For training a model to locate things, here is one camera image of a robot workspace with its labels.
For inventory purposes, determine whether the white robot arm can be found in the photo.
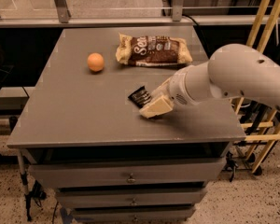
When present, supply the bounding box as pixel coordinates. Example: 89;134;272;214
140;44;280;119

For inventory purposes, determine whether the middle grey drawer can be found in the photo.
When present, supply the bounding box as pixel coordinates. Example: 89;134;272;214
56;188;206;209

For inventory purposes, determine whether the top grey drawer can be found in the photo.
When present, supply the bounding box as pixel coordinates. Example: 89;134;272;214
29;158;225;189

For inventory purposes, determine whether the orange fruit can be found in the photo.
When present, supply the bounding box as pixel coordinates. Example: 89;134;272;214
87;53;105;72

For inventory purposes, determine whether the black cable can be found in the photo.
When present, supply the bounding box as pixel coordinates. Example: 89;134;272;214
181;13;213;61

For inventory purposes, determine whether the grey drawer cabinet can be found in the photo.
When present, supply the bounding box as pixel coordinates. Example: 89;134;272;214
7;28;244;214

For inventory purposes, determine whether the metal window post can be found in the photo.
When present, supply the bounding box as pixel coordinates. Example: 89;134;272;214
171;0;184;21
54;0;71;23

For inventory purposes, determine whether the black rxbar chocolate bar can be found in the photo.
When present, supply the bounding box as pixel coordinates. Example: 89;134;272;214
128;86;152;108

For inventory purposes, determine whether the bottom grey drawer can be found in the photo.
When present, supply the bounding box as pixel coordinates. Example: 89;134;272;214
72;206;195;223

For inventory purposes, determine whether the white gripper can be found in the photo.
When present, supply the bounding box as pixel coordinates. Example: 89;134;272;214
139;68;197;119

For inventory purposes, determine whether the brown chip bag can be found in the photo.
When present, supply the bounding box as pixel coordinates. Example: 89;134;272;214
116;34;192;67

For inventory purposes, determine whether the right metal window post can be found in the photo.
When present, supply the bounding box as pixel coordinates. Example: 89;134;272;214
171;0;184;21

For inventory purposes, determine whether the metal tripod leg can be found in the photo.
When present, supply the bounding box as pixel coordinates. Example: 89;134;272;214
17;150;32;222

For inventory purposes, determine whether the left metal window post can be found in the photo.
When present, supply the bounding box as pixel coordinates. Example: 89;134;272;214
54;0;71;23

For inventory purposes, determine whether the grey drawer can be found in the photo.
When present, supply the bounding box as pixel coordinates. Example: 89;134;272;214
56;188;206;209
72;206;195;223
29;158;225;189

